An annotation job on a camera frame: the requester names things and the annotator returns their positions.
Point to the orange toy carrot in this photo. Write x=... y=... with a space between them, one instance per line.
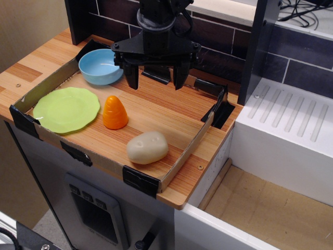
x=114 y=114

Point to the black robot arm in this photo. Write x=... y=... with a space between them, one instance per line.
x=162 y=10

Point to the light green plastic plate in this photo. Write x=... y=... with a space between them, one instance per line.
x=66 y=110

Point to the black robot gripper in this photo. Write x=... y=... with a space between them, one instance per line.
x=156 y=44

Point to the light blue plastic bowl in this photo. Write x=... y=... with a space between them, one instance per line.
x=97 y=67

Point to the white toy sink basin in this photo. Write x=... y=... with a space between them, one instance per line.
x=270 y=185

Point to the grey toy oven front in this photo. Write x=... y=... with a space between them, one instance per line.
x=94 y=209

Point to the dark grey vertical post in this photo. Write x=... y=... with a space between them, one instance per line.
x=266 y=15

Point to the beige toy potato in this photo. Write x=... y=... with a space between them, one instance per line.
x=147 y=148

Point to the dark grey left post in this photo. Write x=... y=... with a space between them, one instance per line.
x=79 y=18

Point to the cardboard tray border with tape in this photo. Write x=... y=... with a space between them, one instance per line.
x=194 y=124

